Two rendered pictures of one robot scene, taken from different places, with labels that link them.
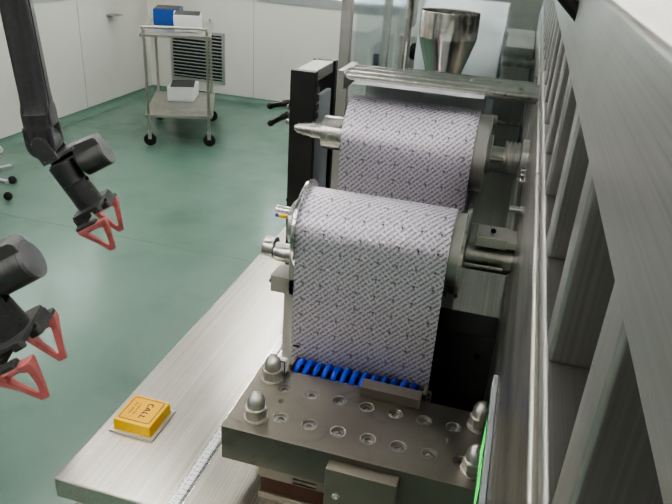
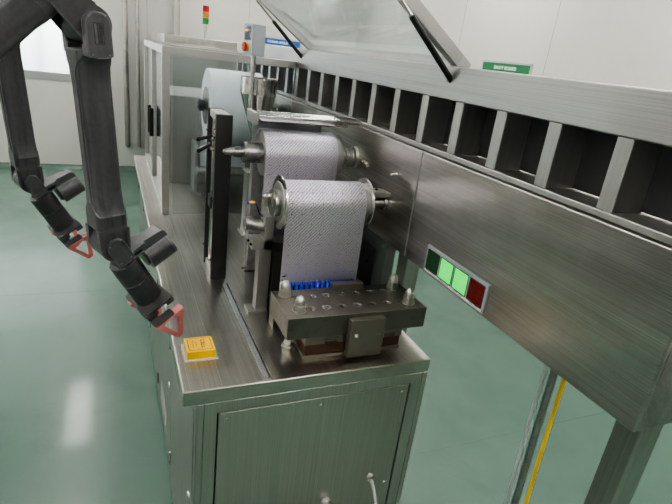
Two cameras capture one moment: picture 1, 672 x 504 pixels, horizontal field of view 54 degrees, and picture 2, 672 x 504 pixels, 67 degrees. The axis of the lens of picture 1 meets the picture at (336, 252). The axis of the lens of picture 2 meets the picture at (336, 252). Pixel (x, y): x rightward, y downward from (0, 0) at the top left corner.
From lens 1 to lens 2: 0.80 m
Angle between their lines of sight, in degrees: 36
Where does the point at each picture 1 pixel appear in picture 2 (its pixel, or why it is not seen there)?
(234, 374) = (222, 315)
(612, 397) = (629, 160)
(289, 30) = not seen: outside the picture
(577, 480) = (619, 185)
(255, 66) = not seen: outside the picture
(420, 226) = (350, 191)
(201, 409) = (225, 336)
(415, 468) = (387, 308)
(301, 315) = (288, 256)
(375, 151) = (286, 159)
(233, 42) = not seen: outside the picture
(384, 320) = (334, 247)
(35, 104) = (28, 148)
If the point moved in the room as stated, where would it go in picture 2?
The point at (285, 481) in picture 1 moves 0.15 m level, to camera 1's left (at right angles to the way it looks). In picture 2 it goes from (320, 343) to (270, 357)
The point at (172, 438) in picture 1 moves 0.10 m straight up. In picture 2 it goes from (227, 353) to (229, 319)
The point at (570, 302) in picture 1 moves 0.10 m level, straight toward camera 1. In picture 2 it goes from (552, 166) to (588, 180)
